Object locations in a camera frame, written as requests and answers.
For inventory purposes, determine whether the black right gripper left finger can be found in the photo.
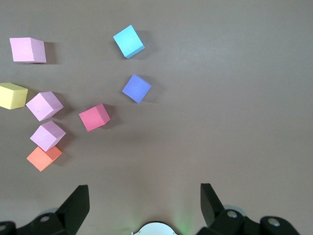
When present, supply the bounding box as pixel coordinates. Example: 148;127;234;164
0;185;90;235

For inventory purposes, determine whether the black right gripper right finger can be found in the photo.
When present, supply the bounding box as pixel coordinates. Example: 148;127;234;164
197;183;301;235

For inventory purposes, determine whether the orange foam block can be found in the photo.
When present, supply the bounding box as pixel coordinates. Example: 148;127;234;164
26;146;63;172

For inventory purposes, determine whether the pink foam block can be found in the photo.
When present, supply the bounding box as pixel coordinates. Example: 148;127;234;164
25;91;64;122
29;120;67;152
9;37;47;64

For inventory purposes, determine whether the yellow foam block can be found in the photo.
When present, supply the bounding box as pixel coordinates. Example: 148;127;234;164
0;82;28;110

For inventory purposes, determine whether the red foam block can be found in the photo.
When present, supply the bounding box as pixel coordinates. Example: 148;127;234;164
78;103;111;132

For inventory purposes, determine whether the brown table cover sheet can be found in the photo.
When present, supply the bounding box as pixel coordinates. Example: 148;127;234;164
0;0;313;235

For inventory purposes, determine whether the purple foam block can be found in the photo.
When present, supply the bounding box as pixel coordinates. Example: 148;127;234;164
122;74;152;104

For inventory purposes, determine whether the light blue foam block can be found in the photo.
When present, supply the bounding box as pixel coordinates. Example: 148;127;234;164
112;24;145;59

